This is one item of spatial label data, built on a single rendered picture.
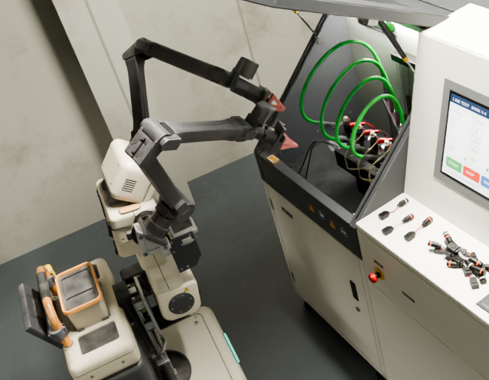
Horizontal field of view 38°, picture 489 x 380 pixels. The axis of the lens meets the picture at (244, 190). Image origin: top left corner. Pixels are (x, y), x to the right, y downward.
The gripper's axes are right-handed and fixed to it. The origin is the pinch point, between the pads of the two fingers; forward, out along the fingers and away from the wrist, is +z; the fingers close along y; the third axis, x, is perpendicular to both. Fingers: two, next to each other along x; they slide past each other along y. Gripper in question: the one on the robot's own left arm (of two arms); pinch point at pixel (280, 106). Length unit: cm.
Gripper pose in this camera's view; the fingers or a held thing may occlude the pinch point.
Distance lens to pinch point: 256.9
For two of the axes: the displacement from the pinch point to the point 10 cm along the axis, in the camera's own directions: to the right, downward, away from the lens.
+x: -4.7, 8.5, 2.3
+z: 8.5, 3.7, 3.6
